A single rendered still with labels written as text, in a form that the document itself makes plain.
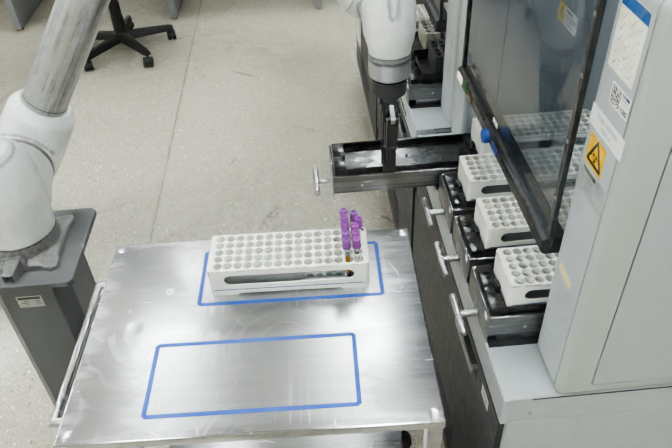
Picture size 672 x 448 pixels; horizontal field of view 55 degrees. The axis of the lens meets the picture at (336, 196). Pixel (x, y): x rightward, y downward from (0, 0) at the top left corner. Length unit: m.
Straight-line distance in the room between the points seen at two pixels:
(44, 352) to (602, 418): 1.29
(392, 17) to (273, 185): 1.64
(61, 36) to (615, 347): 1.23
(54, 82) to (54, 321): 0.57
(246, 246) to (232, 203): 1.52
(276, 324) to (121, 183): 1.94
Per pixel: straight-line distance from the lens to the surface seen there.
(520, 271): 1.23
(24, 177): 1.53
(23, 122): 1.64
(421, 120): 1.85
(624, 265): 1.02
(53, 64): 1.57
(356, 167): 1.55
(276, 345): 1.16
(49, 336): 1.77
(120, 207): 2.90
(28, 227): 1.57
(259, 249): 1.24
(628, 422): 1.37
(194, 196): 2.86
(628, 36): 0.87
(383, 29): 1.32
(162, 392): 1.14
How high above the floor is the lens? 1.72
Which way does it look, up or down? 39 degrees down
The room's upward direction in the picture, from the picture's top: 3 degrees counter-clockwise
